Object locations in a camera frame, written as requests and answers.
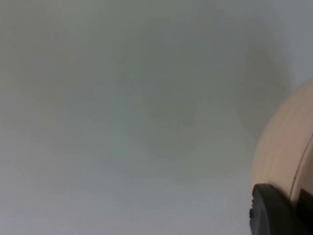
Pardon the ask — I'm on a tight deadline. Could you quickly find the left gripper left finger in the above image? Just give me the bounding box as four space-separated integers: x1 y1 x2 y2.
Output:
248 183 313 235

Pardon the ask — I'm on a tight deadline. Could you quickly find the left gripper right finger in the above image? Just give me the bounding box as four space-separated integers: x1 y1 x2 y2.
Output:
296 188 313 225

